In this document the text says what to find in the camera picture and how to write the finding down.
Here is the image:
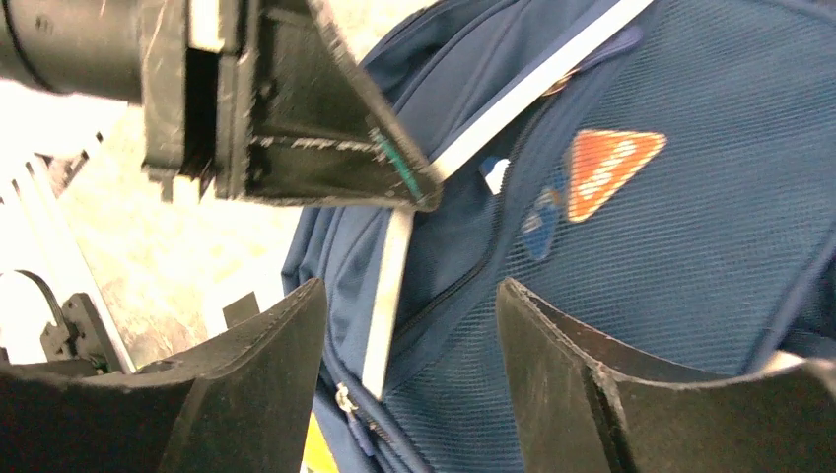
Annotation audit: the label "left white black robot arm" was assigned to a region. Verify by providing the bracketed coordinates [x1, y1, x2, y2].
[1, 1, 443, 212]

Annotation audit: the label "navy blue backpack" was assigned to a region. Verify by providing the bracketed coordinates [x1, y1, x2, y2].
[283, 1, 835, 472]

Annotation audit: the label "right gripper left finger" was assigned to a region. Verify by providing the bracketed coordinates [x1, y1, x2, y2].
[1, 279, 327, 472]

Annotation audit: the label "orange triangular card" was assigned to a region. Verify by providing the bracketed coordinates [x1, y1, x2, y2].
[567, 129, 667, 223]

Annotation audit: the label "orange toy block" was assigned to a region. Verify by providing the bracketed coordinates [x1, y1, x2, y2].
[301, 413, 339, 473]

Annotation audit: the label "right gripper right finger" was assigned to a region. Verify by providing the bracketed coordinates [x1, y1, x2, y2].
[496, 279, 835, 472]

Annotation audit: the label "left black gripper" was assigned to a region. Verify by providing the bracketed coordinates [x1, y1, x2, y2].
[138, 1, 443, 212]

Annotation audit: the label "blue triangular card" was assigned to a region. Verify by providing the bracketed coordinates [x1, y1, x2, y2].
[521, 187, 563, 261]

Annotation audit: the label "aluminium frame rail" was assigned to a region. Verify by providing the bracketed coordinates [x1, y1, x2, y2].
[1, 148, 135, 375]

